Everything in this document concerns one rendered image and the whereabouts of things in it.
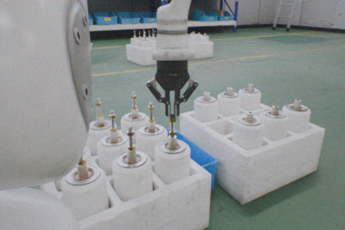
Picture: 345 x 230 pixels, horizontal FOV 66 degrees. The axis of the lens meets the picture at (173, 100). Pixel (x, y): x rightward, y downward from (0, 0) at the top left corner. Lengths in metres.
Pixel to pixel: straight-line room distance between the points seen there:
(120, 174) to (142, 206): 0.09
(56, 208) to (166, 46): 0.48
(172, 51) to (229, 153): 0.45
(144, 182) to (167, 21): 0.37
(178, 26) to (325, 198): 0.76
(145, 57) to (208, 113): 1.86
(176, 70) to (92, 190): 0.32
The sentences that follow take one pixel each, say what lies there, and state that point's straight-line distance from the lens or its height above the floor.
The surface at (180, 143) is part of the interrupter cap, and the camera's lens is 0.74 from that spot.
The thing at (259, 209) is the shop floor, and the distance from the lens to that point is 0.95.
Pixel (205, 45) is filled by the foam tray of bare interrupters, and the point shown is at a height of 0.15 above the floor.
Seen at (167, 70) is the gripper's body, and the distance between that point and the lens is 0.61.
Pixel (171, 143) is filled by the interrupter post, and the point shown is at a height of 0.27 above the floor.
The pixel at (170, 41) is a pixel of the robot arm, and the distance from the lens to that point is 0.60.
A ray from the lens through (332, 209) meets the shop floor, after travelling 1.04.
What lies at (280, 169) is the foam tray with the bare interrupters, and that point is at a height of 0.08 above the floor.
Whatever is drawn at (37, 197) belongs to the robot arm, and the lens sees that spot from 0.18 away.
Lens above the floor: 0.61
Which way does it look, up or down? 20 degrees down
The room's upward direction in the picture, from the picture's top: straight up
